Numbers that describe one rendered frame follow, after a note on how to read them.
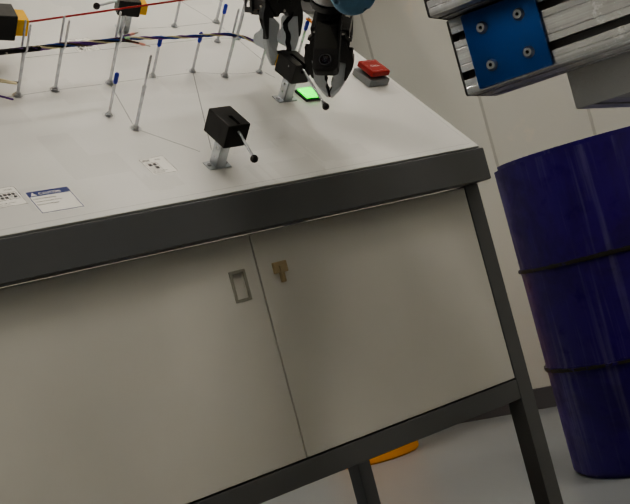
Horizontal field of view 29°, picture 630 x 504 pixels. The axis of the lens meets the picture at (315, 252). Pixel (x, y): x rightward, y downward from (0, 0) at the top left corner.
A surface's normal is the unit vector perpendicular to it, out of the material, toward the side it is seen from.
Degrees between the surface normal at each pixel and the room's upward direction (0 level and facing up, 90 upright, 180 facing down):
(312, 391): 90
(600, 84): 90
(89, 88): 46
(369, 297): 90
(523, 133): 90
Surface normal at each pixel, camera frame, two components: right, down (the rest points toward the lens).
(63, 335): 0.61, -0.18
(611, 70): -0.52, 0.11
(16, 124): 0.26, -0.80
